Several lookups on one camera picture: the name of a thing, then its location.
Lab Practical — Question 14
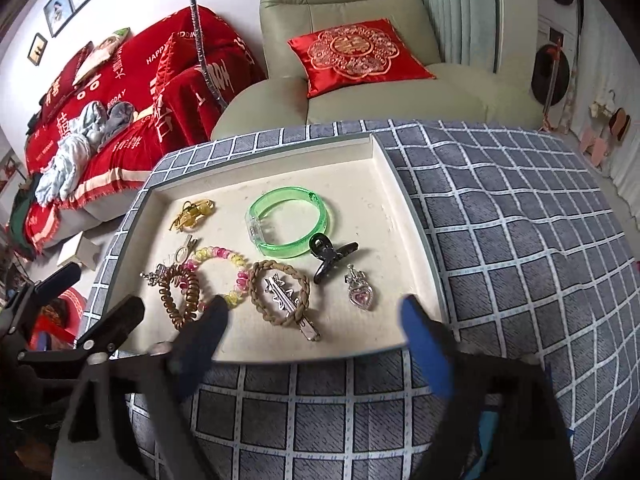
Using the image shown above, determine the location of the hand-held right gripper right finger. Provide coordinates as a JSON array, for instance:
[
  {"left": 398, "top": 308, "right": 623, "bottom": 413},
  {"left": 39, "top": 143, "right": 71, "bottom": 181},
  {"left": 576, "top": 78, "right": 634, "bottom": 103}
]
[{"left": 397, "top": 294, "right": 578, "bottom": 480}]

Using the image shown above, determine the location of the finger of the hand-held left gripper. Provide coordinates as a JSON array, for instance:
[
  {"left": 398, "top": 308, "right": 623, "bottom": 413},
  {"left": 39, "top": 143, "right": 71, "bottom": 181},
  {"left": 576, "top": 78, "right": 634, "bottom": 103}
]
[
  {"left": 17, "top": 295, "right": 146, "bottom": 363},
  {"left": 32, "top": 261, "right": 83, "bottom": 306}
]

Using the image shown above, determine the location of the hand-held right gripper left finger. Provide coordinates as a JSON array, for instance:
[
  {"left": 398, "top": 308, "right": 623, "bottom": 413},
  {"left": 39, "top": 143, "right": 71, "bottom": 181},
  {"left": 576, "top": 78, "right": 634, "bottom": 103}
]
[{"left": 50, "top": 295, "right": 231, "bottom": 480}]

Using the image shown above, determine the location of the brown spiral hair tie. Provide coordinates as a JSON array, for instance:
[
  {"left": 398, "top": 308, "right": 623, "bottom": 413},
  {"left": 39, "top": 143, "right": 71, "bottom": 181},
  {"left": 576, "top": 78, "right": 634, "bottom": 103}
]
[{"left": 157, "top": 264, "right": 201, "bottom": 332}]

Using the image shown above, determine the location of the small silver brooch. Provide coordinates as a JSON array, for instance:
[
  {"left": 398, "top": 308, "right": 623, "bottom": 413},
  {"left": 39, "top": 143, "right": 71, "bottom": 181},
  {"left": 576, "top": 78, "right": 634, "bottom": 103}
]
[{"left": 140, "top": 262, "right": 173, "bottom": 288}]

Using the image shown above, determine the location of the brown braided bracelet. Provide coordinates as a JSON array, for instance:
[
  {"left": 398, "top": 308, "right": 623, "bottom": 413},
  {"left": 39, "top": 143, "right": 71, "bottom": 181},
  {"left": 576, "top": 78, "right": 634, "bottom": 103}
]
[{"left": 248, "top": 259, "right": 312, "bottom": 328}]

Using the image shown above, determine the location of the pink and yellow bead bracelet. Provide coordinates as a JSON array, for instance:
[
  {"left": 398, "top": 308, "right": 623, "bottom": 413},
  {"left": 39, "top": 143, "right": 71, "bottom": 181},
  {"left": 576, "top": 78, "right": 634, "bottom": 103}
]
[{"left": 181, "top": 246, "right": 251, "bottom": 311}]

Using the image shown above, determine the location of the silver heart pendant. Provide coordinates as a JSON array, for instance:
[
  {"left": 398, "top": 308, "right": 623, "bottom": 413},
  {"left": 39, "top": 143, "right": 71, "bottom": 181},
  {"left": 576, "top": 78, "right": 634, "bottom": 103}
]
[{"left": 342, "top": 262, "right": 376, "bottom": 309}]

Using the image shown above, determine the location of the long silver hair clip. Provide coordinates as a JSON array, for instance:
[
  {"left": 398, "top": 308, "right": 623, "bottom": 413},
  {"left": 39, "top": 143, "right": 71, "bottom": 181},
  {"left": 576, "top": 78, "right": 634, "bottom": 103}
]
[{"left": 264, "top": 275, "right": 322, "bottom": 342}]

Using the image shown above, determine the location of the yellow hair clip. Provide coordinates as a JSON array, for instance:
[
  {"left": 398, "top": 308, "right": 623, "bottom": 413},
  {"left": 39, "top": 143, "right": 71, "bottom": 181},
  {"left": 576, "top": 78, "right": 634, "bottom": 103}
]
[{"left": 169, "top": 199, "right": 216, "bottom": 232}]

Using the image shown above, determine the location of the green translucent bangle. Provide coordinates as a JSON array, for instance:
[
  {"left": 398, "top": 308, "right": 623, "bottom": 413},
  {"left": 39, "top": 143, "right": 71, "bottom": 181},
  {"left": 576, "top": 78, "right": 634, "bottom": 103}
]
[{"left": 245, "top": 186, "right": 333, "bottom": 260}]

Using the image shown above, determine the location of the grey tray with cream lining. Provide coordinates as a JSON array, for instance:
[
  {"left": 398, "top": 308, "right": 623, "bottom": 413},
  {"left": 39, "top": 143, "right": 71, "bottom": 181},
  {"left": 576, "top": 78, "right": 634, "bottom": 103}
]
[{"left": 77, "top": 132, "right": 451, "bottom": 363}]

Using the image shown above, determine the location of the white box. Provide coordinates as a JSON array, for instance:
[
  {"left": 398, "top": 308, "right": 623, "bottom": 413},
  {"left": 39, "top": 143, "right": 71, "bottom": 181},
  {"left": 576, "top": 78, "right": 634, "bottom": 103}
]
[{"left": 57, "top": 232, "right": 106, "bottom": 271}]

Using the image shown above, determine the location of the red bag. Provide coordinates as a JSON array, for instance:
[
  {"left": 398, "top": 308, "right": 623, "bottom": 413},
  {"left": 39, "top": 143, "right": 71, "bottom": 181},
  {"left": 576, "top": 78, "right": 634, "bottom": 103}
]
[{"left": 30, "top": 285, "right": 88, "bottom": 351}]

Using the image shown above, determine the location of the small silver scissor-shaped clip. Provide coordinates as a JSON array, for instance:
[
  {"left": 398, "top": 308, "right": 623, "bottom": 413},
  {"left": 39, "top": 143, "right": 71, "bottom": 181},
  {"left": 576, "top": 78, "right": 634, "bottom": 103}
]
[{"left": 175, "top": 234, "right": 198, "bottom": 263}]

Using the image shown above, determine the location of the light blue clothing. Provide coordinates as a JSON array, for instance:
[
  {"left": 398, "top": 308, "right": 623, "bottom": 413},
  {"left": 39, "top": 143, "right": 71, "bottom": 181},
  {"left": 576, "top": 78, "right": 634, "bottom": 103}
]
[{"left": 37, "top": 102, "right": 108, "bottom": 206}]

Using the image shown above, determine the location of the black claw hair clip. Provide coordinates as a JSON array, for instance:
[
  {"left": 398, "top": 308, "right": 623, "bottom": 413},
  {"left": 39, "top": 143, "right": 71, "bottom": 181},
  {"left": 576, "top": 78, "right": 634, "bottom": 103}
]
[{"left": 307, "top": 232, "right": 360, "bottom": 285}]

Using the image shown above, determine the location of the grey clothing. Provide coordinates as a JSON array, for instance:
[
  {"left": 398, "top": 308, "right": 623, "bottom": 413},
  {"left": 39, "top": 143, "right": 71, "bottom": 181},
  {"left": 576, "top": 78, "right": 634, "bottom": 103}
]
[{"left": 97, "top": 101, "right": 138, "bottom": 153}]

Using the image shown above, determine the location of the printed pillow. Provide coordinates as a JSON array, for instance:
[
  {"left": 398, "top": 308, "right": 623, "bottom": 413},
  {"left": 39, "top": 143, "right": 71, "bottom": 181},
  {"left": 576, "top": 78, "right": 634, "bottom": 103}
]
[{"left": 72, "top": 27, "right": 133, "bottom": 86}]

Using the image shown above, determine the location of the small black framed picture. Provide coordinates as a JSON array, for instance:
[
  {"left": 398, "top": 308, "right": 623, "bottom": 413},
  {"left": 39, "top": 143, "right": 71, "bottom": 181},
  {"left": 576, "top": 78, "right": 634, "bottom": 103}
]
[{"left": 27, "top": 32, "right": 48, "bottom": 66}]

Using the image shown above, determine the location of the red satin pillow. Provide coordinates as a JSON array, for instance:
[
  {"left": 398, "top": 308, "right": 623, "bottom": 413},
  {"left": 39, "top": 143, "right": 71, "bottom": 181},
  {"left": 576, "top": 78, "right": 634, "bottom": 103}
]
[{"left": 150, "top": 32, "right": 201, "bottom": 106}]

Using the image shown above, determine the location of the pink wooden ornament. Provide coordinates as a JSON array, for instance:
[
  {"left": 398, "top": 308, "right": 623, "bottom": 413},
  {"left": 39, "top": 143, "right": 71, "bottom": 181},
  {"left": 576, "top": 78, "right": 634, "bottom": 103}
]
[{"left": 580, "top": 90, "right": 633, "bottom": 167}]

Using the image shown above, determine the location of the red blanket covered sofa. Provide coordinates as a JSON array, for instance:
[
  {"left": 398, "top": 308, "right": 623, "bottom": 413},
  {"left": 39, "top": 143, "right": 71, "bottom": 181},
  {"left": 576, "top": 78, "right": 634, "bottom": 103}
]
[{"left": 22, "top": 5, "right": 268, "bottom": 261}]

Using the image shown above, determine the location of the black gooseneck stand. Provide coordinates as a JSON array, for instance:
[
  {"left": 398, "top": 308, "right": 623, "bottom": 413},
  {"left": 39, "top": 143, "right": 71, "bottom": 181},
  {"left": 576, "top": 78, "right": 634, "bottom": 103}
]
[{"left": 185, "top": 0, "right": 231, "bottom": 111}]

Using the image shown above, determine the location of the red embroidered cushion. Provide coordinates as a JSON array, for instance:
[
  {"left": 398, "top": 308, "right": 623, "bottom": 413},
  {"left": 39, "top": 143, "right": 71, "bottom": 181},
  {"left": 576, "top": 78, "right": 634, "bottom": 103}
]
[{"left": 287, "top": 18, "right": 437, "bottom": 99}]

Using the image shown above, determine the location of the white washing machine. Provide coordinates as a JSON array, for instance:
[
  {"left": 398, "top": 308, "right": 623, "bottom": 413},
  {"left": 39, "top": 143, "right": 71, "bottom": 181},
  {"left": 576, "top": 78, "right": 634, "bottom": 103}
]
[{"left": 530, "top": 25, "right": 583, "bottom": 131}]

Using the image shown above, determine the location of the pale pleated curtain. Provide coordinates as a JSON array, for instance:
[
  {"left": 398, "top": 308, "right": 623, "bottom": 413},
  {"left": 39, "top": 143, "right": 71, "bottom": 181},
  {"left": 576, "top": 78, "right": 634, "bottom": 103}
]
[{"left": 395, "top": 0, "right": 501, "bottom": 73}]

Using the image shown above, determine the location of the white curtain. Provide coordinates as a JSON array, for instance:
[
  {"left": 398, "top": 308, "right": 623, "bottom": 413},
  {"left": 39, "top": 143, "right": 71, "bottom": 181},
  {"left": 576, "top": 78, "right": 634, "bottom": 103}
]
[{"left": 575, "top": 0, "right": 640, "bottom": 221}]

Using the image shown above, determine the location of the beige leather armchair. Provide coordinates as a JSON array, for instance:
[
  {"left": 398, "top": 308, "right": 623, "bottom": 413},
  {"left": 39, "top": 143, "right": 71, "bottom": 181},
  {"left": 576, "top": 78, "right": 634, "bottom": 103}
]
[{"left": 210, "top": 0, "right": 543, "bottom": 141}]

